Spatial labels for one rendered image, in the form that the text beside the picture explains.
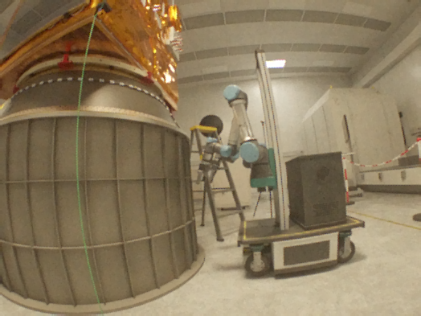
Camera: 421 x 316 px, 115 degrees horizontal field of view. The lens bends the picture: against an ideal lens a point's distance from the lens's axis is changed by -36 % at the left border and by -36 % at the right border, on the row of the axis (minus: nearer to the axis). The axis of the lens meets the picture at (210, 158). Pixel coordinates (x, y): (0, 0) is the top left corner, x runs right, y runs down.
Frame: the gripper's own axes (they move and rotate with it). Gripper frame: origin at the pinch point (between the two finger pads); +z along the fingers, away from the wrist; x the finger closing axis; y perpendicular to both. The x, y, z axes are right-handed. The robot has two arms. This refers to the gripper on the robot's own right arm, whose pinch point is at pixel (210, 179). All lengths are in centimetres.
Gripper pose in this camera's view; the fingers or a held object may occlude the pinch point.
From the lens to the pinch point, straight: 192.9
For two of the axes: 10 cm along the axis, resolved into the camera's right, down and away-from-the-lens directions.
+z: -3.2, 9.2, -2.1
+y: 9.4, 3.0, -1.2
